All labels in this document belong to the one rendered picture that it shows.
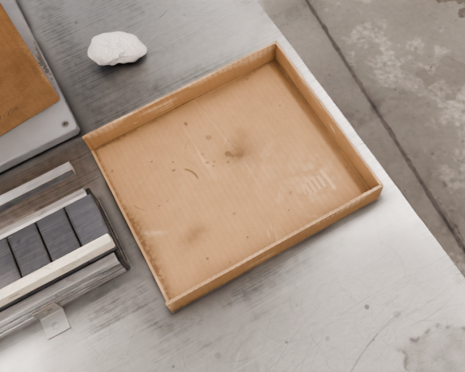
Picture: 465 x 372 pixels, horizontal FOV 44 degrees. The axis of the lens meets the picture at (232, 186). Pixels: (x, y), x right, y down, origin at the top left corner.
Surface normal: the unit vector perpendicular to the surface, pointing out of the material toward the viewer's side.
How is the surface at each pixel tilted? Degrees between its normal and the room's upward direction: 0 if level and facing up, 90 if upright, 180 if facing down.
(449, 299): 0
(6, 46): 90
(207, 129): 0
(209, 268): 0
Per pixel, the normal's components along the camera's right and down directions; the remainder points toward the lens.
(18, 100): 0.57, 0.73
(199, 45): -0.07, -0.41
